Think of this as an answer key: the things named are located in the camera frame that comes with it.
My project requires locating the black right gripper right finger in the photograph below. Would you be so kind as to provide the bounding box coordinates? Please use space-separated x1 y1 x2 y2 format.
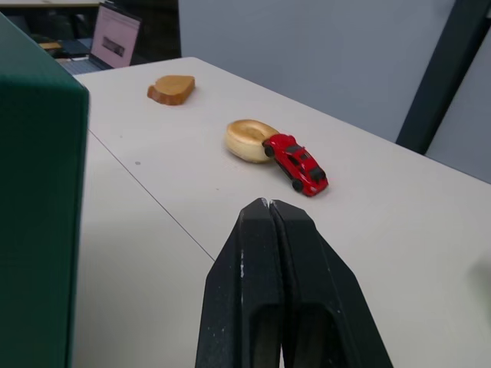
269 199 394 368

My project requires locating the brown bread slice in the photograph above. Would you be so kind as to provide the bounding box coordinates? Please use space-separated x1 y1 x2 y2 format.
147 74 196 107

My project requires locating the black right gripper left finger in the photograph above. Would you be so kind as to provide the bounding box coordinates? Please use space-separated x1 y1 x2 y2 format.
194 197 285 368

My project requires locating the dark metal post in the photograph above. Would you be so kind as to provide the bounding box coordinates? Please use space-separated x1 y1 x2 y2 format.
395 0 491 156

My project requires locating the red toy car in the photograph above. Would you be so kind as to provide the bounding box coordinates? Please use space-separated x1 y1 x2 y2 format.
262 132 330 199

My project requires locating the tan bagel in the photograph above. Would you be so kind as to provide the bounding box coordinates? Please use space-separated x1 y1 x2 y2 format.
224 119 281 165

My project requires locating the green jewelry box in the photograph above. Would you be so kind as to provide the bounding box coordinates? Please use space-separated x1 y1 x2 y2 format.
0 11 90 368

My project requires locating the open laptop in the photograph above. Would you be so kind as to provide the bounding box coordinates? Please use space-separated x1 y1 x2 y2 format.
57 2 143 74

